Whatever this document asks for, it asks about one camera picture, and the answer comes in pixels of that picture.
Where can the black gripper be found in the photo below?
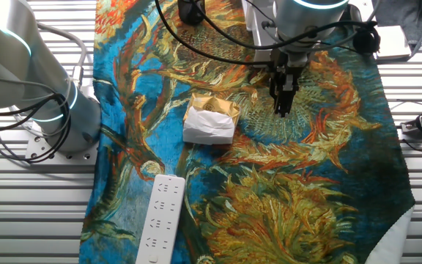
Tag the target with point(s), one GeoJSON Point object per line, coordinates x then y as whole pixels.
{"type": "Point", "coordinates": [280, 73]}

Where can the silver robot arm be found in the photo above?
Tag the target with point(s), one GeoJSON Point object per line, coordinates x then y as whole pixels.
{"type": "Point", "coordinates": [13, 66]}

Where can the sunflower painting cloth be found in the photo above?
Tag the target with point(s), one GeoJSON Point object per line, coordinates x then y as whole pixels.
{"type": "Point", "coordinates": [306, 165]}

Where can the gold and white tissue pack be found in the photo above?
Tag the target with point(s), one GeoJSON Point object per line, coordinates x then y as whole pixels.
{"type": "Point", "coordinates": [209, 126]}

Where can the grey cabinet with white lid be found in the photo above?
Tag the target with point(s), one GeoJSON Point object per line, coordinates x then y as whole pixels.
{"type": "Point", "coordinates": [247, 11]}

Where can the white flat box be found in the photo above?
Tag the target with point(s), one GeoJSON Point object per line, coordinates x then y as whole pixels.
{"type": "Point", "coordinates": [392, 42]}

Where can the black pen holder cup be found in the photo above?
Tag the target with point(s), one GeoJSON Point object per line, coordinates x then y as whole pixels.
{"type": "Point", "coordinates": [190, 11]}

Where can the dark grey fabric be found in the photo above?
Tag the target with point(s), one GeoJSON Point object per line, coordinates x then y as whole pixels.
{"type": "Point", "coordinates": [405, 12]}

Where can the white power strip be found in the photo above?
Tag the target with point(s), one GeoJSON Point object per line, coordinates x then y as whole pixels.
{"type": "Point", "coordinates": [161, 220]}

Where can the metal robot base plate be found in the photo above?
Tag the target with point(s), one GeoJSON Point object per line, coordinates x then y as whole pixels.
{"type": "Point", "coordinates": [39, 146]}

